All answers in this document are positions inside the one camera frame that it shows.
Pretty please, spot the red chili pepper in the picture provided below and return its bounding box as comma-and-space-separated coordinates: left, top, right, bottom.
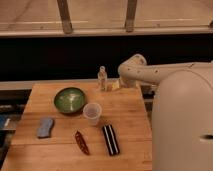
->
75, 131, 90, 155

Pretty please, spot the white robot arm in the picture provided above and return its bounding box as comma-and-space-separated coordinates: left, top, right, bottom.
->
118, 54, 213, 171

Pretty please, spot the translucent plastic cup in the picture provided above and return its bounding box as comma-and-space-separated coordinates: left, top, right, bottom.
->
83, 103, 102, 126

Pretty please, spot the green ceramic bowl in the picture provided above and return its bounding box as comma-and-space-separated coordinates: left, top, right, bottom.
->
54, 87, 86, 114

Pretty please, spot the small clear glass bottle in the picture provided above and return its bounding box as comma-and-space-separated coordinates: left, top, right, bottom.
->
98, 66, 107, 91

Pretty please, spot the black white striped block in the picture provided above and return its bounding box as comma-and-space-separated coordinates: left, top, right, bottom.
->
102, 124, 120, 156

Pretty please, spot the blue sponge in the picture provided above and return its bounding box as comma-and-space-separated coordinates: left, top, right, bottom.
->
37, 118, 54, 138

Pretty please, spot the right metal window post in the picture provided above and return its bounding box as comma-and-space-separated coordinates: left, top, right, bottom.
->
124, 0, 137, 32

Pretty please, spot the metal window post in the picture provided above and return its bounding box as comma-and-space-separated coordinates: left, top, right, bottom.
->
124, 0, 137, 32
57, 0, 73, 34

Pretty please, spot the left metal window post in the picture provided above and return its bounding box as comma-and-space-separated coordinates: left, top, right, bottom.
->
57, 0, 73, 34

